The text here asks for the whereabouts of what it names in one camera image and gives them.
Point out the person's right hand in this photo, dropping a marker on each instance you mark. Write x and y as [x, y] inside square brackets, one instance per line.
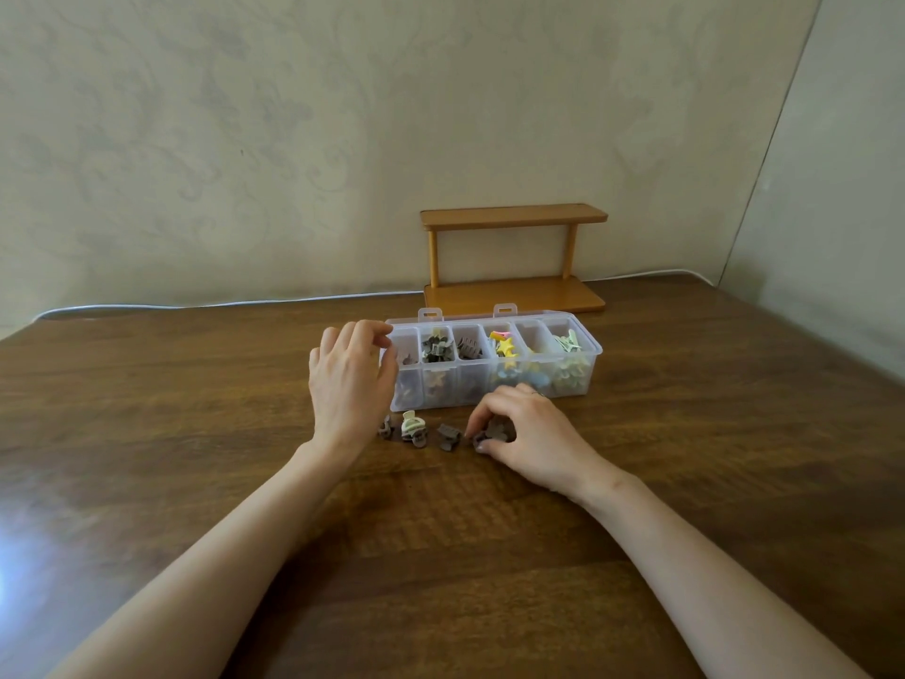
[544, 445]

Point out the person's left hand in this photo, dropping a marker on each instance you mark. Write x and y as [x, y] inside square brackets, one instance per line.
[350, 388]

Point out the clear plastic compartment box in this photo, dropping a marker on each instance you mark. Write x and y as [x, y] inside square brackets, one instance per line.
[537, 339]

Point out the solid yellow star clip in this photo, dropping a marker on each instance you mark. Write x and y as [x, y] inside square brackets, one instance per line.
[505, 346]

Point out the brown ribbed claw clip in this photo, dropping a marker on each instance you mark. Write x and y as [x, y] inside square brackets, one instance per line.
[469, 348]

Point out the person's right forearm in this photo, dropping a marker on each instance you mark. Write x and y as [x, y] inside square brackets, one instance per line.
[714, 586]

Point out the person's left forearm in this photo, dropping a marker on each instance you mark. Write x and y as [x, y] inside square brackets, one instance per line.
[205, 579]

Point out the small wooden shelf rack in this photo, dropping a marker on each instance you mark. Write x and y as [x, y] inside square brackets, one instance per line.
[512, 216]

